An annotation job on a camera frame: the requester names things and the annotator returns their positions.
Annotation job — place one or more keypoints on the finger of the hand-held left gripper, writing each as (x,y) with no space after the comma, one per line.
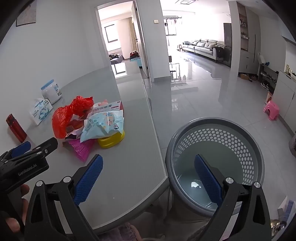
(49,143)
(22,148)

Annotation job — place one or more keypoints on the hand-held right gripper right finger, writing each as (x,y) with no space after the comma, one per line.
(208,178)

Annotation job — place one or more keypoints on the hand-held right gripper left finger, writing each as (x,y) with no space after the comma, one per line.
(89,178)

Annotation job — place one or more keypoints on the red plastic bag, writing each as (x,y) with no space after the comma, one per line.
(62,118)

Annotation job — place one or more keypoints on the pink plastic mesh tray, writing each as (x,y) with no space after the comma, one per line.
(82,148)

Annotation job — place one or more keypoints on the yellow plastic bowl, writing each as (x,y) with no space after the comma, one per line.
(111,141)

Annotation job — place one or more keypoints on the grey perforated plastic basket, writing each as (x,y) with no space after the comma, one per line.
(231,139)

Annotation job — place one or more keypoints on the light blue printed packet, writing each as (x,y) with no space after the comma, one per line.
(99,125)

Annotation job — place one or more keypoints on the pink pig toy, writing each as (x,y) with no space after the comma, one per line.
(103,102)

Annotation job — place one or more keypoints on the red white toothpaste box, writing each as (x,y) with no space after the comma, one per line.
(106,106)

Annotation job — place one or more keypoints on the person's left hand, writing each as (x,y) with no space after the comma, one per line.
(24,194)

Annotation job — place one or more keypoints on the red metal bottle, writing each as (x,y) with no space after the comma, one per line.
(16,128)

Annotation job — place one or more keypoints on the white blue tissue pack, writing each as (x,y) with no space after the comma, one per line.
(40,112)

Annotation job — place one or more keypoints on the white jar with blue lid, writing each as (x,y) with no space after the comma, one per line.
(52,91)

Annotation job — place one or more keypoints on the person's pink fuzzy clothing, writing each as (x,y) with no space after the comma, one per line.
(126,233)

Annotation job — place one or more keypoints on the pink plastic stool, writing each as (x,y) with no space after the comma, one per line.
(271,109)

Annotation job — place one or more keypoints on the pink woven basket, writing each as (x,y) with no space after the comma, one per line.
(269,96)

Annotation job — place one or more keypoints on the bed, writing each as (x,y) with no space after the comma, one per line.
(116,59)

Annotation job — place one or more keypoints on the white sideboard cabinet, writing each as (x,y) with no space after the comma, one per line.
(284,99)

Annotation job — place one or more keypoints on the shoe rack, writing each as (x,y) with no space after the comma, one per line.
(268,76)

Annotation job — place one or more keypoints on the light blue box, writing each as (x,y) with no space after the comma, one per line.
(136,62)

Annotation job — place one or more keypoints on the dark red bag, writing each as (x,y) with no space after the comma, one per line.
(134,54)

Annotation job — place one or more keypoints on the grey tall cabinet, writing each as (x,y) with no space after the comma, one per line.
(247,60)

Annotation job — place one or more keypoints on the grey sofa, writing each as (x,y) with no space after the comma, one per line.
(203,47)

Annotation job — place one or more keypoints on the dark tall cabinet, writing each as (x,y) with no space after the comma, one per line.
(227,44)

